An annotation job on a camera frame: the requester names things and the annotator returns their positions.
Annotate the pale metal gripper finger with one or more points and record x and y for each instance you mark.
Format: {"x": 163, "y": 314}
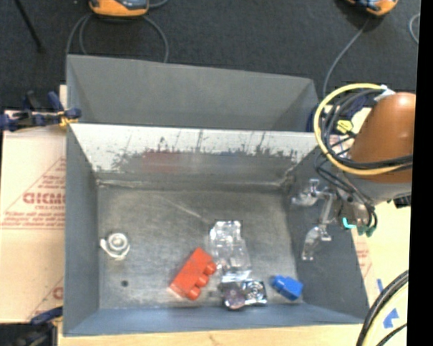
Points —
{"x": 310, "y": 196}
{"x": 314, "y": 239}

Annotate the blue toy building block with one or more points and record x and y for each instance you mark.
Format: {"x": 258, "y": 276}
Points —
{"x": 286, "y": 286}

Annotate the shiny silver crumpled packet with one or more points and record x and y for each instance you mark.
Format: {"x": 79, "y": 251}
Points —
{"x": 243, "y": 292}

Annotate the red toy building block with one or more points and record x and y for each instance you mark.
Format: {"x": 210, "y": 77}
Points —
{"x": 194, "y": 273}

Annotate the grey metal bin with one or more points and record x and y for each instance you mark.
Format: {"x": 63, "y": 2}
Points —
{"x": 185, "y": 239}

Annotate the black cylinder on white bracket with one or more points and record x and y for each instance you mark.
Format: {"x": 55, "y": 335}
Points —
{"x": 403, "y": 202}

